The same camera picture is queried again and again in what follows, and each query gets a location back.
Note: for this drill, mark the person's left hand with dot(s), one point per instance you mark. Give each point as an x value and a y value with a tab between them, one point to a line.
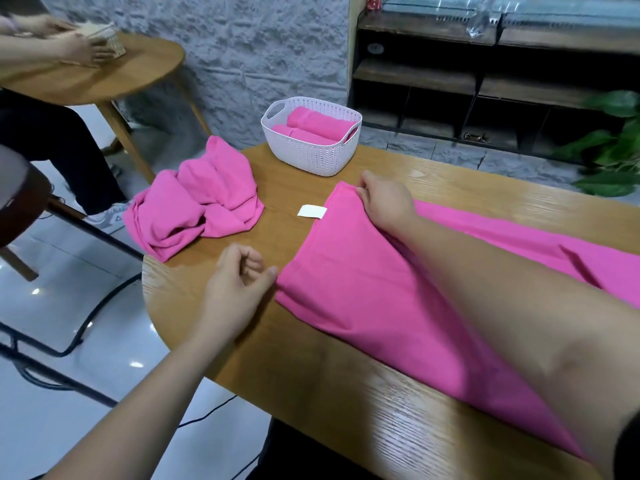
235	290

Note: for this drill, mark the person's right hand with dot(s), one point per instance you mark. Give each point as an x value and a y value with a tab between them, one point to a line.
388	205

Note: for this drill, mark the white woven plastic basket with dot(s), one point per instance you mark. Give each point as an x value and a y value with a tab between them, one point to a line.
310	155

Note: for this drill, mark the pile of pink cloths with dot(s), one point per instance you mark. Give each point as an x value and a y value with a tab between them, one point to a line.
195	200

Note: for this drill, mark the pink towel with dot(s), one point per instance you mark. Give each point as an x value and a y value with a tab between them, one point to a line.
322	124
300	135
400	315

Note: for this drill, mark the person's left forearm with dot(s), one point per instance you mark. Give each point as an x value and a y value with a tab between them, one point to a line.
140	415

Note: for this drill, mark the person's right forearm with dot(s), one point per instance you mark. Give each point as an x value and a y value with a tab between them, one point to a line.
530	315

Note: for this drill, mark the another person's forearm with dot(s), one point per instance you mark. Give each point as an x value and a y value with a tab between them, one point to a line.
25	50

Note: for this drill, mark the white shoe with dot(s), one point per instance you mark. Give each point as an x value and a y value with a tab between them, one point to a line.
108	215

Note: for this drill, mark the dark wooden shelf cabinet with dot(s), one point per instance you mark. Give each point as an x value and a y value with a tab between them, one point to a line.
480	75

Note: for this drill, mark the red label cola bottle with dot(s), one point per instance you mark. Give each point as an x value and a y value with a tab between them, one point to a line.
374	1

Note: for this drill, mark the clear bottle with orange label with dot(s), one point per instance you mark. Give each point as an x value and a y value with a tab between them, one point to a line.
480	15

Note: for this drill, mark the green potted plant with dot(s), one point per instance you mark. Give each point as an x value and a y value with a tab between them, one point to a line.
610	145

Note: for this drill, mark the brown round stool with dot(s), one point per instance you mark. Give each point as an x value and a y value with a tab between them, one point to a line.
20	190

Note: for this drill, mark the small round wooden side table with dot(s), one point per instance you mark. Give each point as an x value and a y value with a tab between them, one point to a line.
110	75

